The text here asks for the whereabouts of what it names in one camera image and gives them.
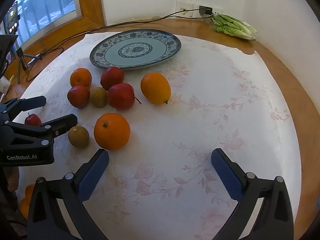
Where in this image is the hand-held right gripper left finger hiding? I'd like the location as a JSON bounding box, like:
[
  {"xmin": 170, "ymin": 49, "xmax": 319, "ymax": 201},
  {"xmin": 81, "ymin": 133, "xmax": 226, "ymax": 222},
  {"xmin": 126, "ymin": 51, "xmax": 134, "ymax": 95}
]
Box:
[{"xmin": 27, "ymin": 148, "xmax": 110, "ymax": 240}]

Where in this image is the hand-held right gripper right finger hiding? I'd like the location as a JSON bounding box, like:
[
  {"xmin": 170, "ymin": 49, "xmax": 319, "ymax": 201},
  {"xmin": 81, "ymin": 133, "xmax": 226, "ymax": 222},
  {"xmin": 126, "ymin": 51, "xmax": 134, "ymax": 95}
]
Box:
[{"xmin": 211, "ymin": 148, "xmax": 294, "ymax": 240}]

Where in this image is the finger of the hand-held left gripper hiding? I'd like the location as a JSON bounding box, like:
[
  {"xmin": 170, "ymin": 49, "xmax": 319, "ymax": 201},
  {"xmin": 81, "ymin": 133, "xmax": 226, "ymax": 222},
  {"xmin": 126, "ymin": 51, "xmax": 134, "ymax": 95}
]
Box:
[
  {"xmin": 5, "ymin": 114, "xmax": 78, "ymax": 147},
  {"xmin": 0, "ymin": 96, "xmax": 47, "ymax": 125}
]

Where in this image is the red apple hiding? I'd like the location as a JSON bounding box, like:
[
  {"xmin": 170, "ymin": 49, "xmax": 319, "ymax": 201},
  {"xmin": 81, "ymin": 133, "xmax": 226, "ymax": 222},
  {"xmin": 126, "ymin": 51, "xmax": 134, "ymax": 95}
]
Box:
[
  {"xmin": 107, "ymin": 83, "xmax": 142, "ymax": 110},
  {"xmin": 67, "ymin": 85, "xmax": 90, "ymax": 109},
  {"xmin": 100, "ymin": 66, "xmax": 125, "ymax": 91},
  {"xmin": 24, "ymin": 113, "xmax": 42, "ymax": 127}
]

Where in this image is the small brown round fruit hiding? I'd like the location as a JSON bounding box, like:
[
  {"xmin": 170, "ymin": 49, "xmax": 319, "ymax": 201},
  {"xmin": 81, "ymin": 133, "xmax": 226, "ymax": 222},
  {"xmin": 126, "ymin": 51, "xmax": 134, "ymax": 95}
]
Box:
[
  {"xmin": 89, "ymin": 87, "xmax": 109, "ymax": 108},
  {"xmin": 68, "ymin": 126, "xmax": 90, "ymax": 148}
]

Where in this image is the large round orange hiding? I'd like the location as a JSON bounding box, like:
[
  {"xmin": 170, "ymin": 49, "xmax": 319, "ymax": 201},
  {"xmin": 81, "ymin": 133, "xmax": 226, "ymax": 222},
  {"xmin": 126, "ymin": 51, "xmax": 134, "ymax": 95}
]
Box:
[{"xmin": 94, "ymin": 113, "xmax": 131, "ymax": 151}]

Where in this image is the oval orange citrus fruit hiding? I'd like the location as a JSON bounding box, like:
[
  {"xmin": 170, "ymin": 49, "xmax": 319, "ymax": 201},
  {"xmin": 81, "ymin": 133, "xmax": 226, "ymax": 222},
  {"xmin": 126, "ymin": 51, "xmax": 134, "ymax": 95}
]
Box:
[{"xmin": 140, "ymin": 72, "xmax": 172, "ymax": 105}]

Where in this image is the blue patterned ceramic plate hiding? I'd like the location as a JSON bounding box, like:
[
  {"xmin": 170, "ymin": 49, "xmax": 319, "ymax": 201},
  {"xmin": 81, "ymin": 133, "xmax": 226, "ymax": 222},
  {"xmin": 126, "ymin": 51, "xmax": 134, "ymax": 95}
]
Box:
[{"xmin": 89, "ymin": 29, "xmax": 182, "ymax": 70}]

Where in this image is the beige packet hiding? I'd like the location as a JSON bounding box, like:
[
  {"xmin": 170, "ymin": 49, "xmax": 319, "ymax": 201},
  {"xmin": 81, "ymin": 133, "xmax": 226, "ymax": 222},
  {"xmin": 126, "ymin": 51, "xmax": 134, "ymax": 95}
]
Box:
[{"xmin": 0, "ymin": 76, "xmax": 11, "ymax": 93}]

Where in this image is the small tripod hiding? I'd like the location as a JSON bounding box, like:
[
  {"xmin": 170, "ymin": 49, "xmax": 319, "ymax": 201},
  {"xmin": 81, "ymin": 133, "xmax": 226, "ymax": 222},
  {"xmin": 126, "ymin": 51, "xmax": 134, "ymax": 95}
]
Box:
[{"xmin": 14, "ymin": 34, "xmax": 42, "ymax": 83}]

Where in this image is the white floral table mat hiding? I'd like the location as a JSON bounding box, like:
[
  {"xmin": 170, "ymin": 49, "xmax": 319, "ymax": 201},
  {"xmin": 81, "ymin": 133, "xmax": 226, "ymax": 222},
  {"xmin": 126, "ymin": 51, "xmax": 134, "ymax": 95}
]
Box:
[{"xmin": 15, "ymin": 31, "xmax": 302, "ymax": 240}]

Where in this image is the black phone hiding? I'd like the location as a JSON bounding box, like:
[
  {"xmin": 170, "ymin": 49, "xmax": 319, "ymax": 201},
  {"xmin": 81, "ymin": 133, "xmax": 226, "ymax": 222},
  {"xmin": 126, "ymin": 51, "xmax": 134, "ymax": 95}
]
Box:
[{"xmin": 4, "ymin": 1, "xmax": 21, "ymax": 34}]

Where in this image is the glass window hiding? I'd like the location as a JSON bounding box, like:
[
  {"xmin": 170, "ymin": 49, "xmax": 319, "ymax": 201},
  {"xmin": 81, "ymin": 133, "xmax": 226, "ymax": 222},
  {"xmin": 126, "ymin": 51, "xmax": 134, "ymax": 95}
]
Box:
[{"xmin": 0, "ymin": 0, "xmax": 77, "ymax": 48}]

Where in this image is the green romaine lettuce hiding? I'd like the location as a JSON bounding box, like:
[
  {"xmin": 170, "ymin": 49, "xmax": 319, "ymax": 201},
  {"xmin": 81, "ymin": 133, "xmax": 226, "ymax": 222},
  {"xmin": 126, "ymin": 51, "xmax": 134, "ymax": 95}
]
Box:
[{"xmin": 209, "ymin": 14, "xmax": 258, "ymax": 41}]

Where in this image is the black charger plug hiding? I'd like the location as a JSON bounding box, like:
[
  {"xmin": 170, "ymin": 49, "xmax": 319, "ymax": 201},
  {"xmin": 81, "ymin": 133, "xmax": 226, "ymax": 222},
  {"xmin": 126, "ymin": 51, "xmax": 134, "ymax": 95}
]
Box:
[{"xmin": 199, "ymin": 5, "xmax": 213, "ymax": 16}]

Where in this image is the wooden window frame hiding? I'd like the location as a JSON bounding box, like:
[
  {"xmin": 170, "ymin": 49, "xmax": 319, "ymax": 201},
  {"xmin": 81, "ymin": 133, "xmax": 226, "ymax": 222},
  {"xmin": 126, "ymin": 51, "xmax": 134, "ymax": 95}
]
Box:
[{"xmin": 19, "ymin": 0, "xmax": 105, "ymax": 55}]

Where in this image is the black charger cable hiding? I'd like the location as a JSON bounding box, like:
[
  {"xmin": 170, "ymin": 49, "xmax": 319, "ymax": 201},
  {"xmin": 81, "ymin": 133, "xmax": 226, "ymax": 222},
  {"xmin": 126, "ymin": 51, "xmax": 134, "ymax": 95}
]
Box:
[{"xmin": 26, "ymin": 9, "xmax": 215, "ymax": 82}]

